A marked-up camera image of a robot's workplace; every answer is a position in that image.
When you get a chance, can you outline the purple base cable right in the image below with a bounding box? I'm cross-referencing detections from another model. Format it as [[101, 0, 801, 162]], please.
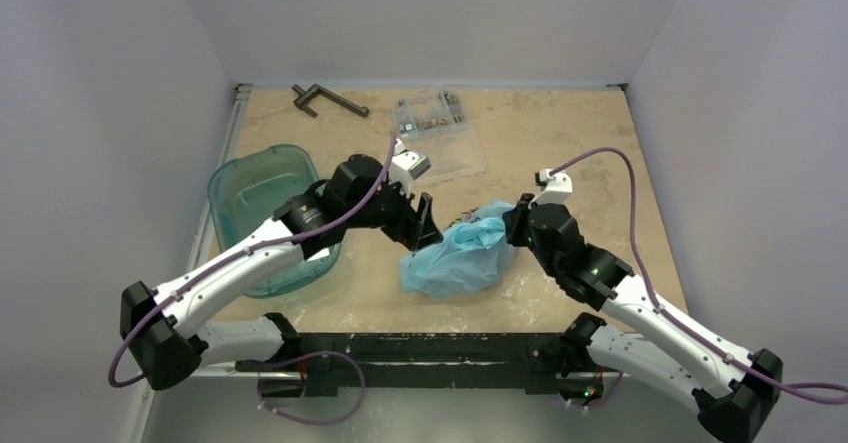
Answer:
[[564, 370, 625, 413]]

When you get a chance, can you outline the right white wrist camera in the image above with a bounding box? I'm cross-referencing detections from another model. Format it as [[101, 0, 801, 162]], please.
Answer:
[[532, 168, 573, 205]]

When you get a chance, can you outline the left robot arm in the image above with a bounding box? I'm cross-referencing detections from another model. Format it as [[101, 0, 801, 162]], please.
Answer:
[[107, 150, 442, 390]]

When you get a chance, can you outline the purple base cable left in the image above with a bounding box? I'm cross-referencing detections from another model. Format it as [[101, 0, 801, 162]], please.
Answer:
[[256, 350, 369, 427]]

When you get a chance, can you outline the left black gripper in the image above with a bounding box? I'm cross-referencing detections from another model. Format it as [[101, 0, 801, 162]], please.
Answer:
[[345, 174, 441, 251]]

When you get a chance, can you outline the teal plastic tub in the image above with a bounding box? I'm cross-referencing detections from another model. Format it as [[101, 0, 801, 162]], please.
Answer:
[[207, 144, 342, 299]]

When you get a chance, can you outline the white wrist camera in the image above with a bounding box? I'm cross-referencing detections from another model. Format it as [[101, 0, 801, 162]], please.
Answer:
[[532, 168, 573, 205], [388, 138, 431, 196]]

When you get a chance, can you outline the light blue plastic bag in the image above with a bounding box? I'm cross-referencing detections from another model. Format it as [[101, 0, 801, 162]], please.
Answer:
[[398, 200, 516, 299]]

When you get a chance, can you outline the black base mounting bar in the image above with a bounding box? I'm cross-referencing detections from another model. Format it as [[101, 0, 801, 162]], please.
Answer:
[[235, 333, 620, 400]]

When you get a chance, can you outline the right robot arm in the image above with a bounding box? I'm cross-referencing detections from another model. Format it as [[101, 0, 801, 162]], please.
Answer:
[[503, 194, 783, 442]]

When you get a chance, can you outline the dark metal crank handle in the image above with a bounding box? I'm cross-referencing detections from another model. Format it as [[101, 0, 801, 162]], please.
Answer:
[[292, 84, 370, 118]]

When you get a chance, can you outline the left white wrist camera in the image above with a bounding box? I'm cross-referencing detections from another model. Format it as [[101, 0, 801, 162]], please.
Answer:
[[388, 138, 431, 196]]

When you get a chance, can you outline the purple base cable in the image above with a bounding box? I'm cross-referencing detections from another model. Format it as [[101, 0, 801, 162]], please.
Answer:
[[256, 350, 369, 427], [564, 370, 625, 413]]

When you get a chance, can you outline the clear plastic organizer box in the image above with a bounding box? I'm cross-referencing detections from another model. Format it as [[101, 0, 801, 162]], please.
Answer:
[[392, 90, 487, 184]]

